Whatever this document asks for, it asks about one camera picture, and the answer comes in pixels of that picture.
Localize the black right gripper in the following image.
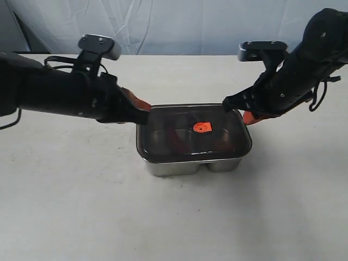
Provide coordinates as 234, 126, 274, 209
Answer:
222, 65, 313, 126

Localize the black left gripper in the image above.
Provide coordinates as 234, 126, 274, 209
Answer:
78, 73, 151, 125

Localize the yellow toy cheese wedge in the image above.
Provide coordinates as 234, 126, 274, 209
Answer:
214, 129, 235, 153

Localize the dark transparent box lid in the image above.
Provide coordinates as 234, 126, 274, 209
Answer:
135, 103, 252, 164

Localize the red toy sausage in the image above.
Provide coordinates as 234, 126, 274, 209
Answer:
166, 126, 188, 154

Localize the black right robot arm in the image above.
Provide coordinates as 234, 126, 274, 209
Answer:
222, 8, 347, 124

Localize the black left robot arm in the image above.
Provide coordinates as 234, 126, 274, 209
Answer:
1, 52, 149, 125

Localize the stainless steel lunch box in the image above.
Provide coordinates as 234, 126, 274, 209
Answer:
135, 103, 252, 177

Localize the white backdrop cloth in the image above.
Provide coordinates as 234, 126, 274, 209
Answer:
1, 0, 347, 55

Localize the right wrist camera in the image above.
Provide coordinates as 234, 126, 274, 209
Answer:
237, 41, 288, 71

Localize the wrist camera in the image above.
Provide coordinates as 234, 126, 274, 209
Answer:
237, 41, 288, 71
72, 34, 122, 79

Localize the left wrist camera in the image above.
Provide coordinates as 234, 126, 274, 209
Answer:
72, 34, 122, 79

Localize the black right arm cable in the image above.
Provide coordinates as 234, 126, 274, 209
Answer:
308, 54, 348, 113

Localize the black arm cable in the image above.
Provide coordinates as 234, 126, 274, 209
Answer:
308, 54, 348, 113
0, 55, 109, 131

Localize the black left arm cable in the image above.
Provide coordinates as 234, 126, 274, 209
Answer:
0, 55, 109, 131

